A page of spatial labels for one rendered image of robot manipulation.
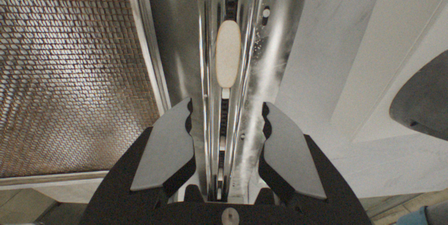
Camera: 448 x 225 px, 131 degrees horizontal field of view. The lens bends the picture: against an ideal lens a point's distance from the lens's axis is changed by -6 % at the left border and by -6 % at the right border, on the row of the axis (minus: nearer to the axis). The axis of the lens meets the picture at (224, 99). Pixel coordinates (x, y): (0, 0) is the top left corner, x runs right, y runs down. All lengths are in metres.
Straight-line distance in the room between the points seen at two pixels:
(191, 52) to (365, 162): 0.64
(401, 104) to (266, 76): 0.21
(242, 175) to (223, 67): 0.32
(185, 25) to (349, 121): 0.36
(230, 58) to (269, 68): 0.06
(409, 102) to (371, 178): 0.52
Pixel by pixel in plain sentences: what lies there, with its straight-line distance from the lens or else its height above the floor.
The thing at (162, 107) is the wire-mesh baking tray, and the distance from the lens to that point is 0.20.
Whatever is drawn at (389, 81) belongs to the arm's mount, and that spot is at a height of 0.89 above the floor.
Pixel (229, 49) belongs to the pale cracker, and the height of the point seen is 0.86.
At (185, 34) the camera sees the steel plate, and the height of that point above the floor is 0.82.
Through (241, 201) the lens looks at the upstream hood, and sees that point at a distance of 0.55.
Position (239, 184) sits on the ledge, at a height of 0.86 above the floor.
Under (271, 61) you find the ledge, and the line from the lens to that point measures 0.20.
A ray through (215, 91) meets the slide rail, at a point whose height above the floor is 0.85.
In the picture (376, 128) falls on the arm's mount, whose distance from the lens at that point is 0.36.
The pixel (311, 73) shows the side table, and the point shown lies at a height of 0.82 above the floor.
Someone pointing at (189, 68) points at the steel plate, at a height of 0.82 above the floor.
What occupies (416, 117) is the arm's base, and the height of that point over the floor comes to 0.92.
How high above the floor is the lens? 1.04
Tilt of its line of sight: 60 degrees down
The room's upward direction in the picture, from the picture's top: 178 degrees counter-clockwise
